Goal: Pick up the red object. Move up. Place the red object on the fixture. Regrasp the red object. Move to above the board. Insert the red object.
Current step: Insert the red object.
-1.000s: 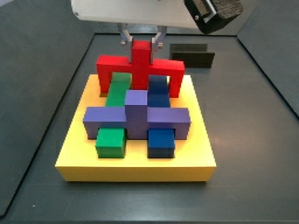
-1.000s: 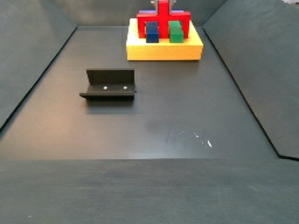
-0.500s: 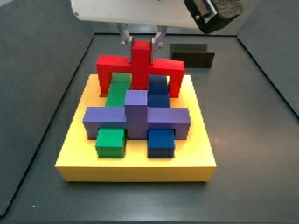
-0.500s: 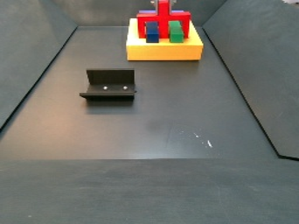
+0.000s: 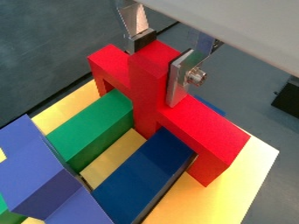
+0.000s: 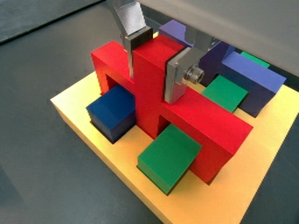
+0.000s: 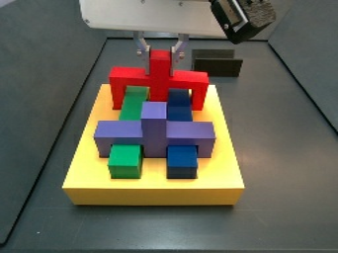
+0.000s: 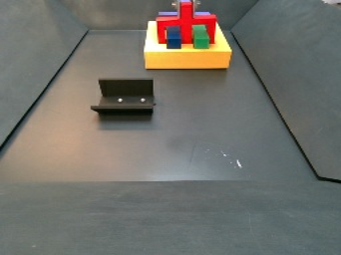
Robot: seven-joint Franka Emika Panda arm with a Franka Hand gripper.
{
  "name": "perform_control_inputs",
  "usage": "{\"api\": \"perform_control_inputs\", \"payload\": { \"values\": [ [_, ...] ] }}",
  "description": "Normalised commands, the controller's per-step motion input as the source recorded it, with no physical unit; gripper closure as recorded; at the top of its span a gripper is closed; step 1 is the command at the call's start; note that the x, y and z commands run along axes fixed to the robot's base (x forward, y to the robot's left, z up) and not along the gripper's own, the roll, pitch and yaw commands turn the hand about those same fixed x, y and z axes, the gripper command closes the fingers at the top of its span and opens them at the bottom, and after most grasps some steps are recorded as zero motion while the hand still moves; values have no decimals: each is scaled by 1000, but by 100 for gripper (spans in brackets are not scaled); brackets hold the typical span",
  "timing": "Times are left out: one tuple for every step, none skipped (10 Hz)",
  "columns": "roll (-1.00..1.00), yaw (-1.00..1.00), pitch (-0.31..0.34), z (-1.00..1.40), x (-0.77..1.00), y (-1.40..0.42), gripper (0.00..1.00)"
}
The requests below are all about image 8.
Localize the yellow base board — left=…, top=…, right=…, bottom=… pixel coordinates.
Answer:
left=144, top=21, right=231, bottom=70

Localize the blue long block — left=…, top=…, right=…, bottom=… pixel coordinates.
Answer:
left=167, top=26, right=180, bottom=49

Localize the red E-shaped block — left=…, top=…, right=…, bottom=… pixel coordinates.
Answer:
left=156, top=0, right=216, bottom=44

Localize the green long block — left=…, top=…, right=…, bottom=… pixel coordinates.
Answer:
left=191, top=25, right=209, bottom=49

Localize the black U-shaped holder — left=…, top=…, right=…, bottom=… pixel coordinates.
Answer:
left=90, top=78, right=155, bottom=115

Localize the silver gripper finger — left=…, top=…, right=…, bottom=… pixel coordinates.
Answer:
left=192, top=0, right=200, bottom=9
left=171, top=0, right=179, bottom=10

